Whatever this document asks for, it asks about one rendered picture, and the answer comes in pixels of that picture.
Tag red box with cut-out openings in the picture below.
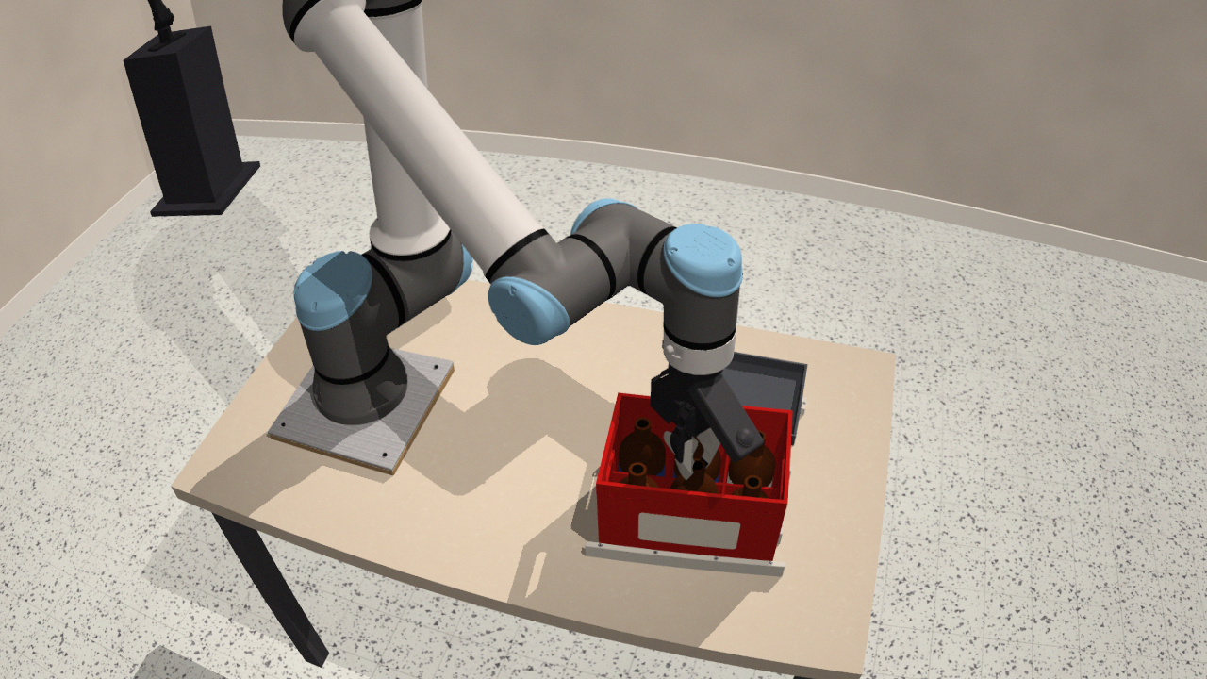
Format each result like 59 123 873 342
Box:
596 393 792 561

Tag brown bottle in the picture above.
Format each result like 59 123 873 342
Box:
619 418 666 476
674 437 721 482
619 462 659 488
727 431 775 487
731 475 769 498
670 458 719 494

